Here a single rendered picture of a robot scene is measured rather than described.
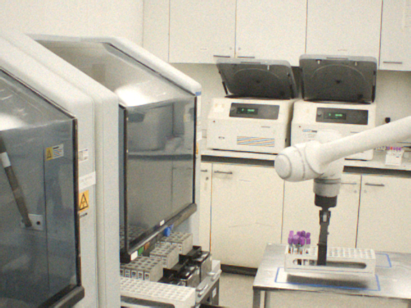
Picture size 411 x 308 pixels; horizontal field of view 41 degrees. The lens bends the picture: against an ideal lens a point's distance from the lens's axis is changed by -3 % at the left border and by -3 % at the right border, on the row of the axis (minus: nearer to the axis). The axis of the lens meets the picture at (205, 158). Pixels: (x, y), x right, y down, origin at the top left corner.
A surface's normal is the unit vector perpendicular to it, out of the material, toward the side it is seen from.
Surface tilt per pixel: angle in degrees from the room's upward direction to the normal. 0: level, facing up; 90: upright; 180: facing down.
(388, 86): 90
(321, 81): 142
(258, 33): 90
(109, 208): 90
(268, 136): 90
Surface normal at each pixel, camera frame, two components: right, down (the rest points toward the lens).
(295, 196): -0.33, 0.16
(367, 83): -0.20, 0.88
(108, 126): 0.95, 0.07
